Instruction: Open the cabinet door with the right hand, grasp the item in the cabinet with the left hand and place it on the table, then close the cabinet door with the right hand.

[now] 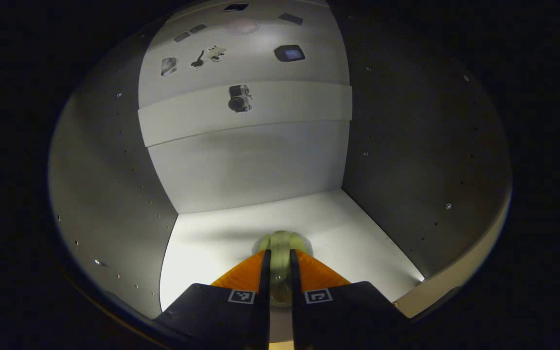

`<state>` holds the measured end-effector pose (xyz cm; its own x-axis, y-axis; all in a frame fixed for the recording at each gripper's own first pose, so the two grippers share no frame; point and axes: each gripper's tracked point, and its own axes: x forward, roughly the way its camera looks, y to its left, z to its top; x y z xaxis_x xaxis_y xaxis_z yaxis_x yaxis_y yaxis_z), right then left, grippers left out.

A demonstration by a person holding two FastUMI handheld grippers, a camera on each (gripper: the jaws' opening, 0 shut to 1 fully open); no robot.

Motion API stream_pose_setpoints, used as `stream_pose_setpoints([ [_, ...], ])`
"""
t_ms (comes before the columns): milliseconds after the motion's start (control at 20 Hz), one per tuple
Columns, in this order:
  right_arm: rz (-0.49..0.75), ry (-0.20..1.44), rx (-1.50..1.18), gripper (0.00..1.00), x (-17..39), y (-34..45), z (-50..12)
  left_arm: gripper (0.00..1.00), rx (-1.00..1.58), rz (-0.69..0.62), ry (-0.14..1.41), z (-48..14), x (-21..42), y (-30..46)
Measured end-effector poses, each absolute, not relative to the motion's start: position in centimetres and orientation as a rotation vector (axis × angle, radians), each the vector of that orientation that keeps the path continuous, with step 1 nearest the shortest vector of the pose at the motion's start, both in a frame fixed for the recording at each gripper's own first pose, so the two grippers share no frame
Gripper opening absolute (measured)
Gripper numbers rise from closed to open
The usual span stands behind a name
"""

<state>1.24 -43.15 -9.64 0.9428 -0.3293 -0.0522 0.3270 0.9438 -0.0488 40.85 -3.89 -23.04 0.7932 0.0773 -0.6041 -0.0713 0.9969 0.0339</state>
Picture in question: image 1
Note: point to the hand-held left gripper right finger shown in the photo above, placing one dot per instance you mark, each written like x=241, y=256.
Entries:
x=295, y=301

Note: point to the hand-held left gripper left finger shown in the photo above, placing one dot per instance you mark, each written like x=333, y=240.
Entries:
x=264, y=301

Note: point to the grey cabinet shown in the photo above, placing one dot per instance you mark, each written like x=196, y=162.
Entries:
x=114, y=194

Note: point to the cabinet shelf board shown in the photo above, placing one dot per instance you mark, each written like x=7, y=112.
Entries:
x=212, y=233

